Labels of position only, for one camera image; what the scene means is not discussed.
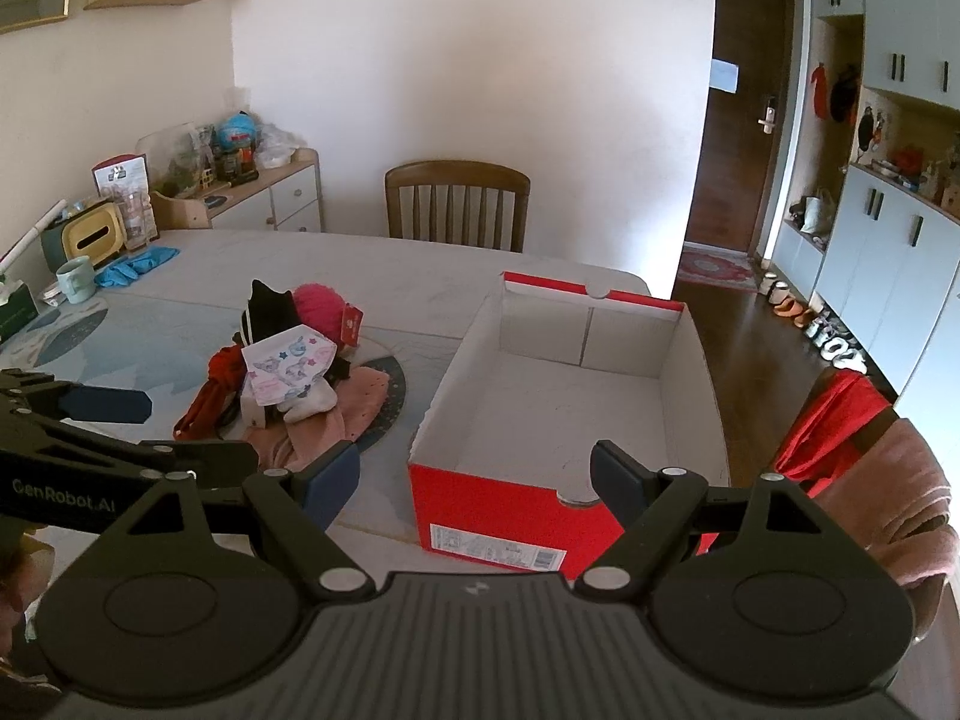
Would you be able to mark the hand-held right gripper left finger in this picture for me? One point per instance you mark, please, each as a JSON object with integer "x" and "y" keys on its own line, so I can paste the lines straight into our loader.
{"x": 334, "y": 484}

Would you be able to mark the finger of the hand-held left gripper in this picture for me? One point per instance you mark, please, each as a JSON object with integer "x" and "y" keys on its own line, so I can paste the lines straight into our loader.
{"x": 112, "y": 403}
{"x": 187, "y": 454}

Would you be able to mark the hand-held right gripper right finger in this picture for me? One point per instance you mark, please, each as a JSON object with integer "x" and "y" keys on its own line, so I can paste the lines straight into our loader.
{"x": 616, "y": 476}

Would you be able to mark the red cloth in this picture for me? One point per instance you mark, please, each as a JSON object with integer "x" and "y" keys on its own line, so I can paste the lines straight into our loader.
{"x": 214, "y": 390}

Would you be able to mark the pink knit hat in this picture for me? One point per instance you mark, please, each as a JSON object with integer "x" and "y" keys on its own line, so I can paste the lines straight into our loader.
{"x": 352, "y": 397}

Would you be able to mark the red shoe box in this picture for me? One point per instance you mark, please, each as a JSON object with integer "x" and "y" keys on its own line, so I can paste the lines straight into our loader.
{"x": 480, "y": 510}

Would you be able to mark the black striped cloth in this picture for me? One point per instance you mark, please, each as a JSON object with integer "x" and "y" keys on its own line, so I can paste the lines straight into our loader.
{"x": 270, "y": 311}

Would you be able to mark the pink plush toy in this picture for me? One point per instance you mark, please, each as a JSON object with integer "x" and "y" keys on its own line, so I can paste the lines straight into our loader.
{"x": 319, "y": 307}

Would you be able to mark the white sock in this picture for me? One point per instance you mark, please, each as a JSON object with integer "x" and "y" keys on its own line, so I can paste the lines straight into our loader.
{"x": 311, "y": 401}

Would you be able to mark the mint green cup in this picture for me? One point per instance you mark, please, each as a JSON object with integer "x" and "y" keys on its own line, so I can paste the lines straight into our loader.
{"x": 77, "y": 281}

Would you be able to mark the white printed cloth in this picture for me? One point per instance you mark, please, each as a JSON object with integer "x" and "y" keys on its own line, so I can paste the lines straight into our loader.
{"x": 285, "y": 364}

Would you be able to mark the blue gloves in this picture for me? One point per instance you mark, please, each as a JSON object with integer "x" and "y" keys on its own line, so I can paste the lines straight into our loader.
{"x": 135, "y": 266}

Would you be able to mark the yellow green tissue box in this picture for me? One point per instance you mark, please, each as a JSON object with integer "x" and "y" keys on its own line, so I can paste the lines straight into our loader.
{"x": 86, "y": 236}

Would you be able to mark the clear glass cup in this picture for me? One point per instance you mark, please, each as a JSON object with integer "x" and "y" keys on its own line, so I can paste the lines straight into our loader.
{"x": 135, "y": 221}

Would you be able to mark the white paper roll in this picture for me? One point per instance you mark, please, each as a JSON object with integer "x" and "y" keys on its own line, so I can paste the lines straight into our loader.
{"x": 34, "y": 232}

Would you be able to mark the red garment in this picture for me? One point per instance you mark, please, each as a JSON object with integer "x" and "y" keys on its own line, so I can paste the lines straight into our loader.
{"x": 832, "y": 435}

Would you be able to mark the red framed card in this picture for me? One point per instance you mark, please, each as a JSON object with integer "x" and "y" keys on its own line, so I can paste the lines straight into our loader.
{"x": 120, "y": 176}

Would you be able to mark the red patterned rug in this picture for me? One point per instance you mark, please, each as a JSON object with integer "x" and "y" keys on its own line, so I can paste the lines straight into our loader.
{"x": 716, "y": 268}

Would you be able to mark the row of shoes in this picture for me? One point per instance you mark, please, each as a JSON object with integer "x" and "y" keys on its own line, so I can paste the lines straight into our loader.
{"x": 817, "y": 330}

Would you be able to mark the white wooden sideboard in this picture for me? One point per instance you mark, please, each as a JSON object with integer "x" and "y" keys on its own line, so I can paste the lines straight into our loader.
{"x": 289, "y": 195}

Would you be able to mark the pink towel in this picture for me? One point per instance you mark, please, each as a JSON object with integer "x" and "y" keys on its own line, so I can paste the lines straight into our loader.
{"x": 900, "y": 495}

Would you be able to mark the blue globe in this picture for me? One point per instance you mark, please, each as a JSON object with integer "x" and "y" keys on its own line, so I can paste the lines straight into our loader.
{"x": 238, "y": 131}

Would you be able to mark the clear plastic bag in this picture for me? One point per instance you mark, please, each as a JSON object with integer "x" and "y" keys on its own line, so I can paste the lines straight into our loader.
{"x": 277, "y": 146}

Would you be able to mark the light wooden chair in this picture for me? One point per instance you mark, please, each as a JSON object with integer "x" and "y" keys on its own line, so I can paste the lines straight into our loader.
{"x": 457, "y": 176}

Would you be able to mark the grey bag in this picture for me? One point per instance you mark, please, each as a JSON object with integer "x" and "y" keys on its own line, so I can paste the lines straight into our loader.
{"x": 819, "y": 214}

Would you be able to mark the brown door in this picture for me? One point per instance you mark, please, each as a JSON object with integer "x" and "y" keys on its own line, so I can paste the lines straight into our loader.
{"x": 735, "y": 165}

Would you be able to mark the dark wooden chair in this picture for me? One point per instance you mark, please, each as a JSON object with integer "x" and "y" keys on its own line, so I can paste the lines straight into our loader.
{"x": 930, "y": 607}

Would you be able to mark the white storage cabinet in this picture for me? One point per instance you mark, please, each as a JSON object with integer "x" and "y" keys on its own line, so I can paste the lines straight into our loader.
{"x": 885, "y": 240}

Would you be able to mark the red hanging hat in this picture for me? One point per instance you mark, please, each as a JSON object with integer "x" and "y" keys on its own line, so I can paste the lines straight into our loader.
{"x": 820, "y": 94}

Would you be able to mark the black hanging hat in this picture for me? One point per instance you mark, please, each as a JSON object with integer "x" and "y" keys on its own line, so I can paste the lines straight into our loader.
{"x": 843, "y": 94}

